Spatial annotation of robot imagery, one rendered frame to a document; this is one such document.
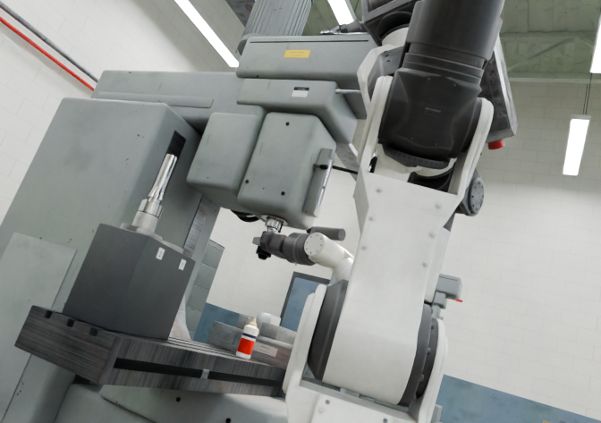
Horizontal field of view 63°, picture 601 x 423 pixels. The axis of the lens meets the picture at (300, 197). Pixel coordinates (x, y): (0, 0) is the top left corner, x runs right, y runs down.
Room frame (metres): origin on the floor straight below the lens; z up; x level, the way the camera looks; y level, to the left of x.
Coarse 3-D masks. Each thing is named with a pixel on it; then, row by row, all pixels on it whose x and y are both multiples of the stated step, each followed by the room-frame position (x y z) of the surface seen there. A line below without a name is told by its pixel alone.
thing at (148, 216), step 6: (144, 204) 1.01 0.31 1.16; (138, 210) 1.02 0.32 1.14; (144, 210) 1.01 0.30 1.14; (150, 210) 1.01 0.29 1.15; (156, 210) 1.02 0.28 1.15; (138, 216) 1.01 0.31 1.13; (144, 216) 1.01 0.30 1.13; (150, 216) 1.01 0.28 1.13; (156, 216) 1.02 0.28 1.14; (138, 222) 1.01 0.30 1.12; (144, 222) 1.01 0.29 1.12; (150, 222) 1.02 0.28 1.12; (156, 222) 1.03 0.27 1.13; (144, 228) 1.01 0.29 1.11; (150, 228) 1.02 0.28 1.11
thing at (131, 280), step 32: (128, 224) 0.99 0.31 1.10; (96, 256) 0.99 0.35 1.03; (128, 256) 0.97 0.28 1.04; (160, 256) 1.02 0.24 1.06; (96, 288) 0.98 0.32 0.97; (128, 288) 0.96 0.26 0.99; (160, 288) 1.06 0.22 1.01; (96, 320) 0.97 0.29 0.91; (128, 320) 1.00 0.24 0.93; (160, 320) 1.11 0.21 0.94
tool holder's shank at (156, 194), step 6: (168, 156) 1.02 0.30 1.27; (168, 162) 1.02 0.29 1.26; (174, 162) 1.03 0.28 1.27; (162, 168) 1.02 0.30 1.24; (168, 168) 1.02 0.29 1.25; (162, 174) 1.02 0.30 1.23; (168, 174) 1.03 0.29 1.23; (162, 180) 1.02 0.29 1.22; (168, 180) 1.03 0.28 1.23; (156, 186) 1.02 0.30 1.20; (162, 186) 1.02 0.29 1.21; (150, 192) 1.02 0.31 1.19; (156, 192) 1.02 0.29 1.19; (162, 192) 1.03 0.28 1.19; (150, 198) 1.02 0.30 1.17; (156, 198) 1.02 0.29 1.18; (162, 198) 1.03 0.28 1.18
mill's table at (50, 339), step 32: (32, 320) 0.99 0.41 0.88; (64, 320) 0.96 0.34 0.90; (32, 352) 0.98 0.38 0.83; (64, 352) 0.94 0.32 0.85; (96, 352) 0.91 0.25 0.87; (128, 352) 0.93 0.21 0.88; (160, 352) 1.01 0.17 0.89; (192, 352) 1.10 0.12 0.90; (224, 352) 1.39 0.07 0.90; (128, 384) 0.96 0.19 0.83; (160, 384) 1.04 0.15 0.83; (192, 384) 1.13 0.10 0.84; (224, 384) 1.24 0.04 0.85; (256, 384) 1.38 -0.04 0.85; (320, 384) 1.79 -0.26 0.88
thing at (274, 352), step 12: (216, 324) 1.59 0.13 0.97; (240, 324) 1.55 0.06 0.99; (216, 336) 1.58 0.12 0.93; (228, 336) 1.56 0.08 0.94; (240, 336) 1.54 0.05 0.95; (264, 336) 1.50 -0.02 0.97; (228, 348) 1.55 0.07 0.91; (264, 348) 1.50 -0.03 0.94; (276, 348) 1.48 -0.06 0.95; (288, 348) 1.45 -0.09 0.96; (264, 360) 1.49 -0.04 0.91; (276, 360) 1.47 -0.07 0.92; (288, 360) 1.45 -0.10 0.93
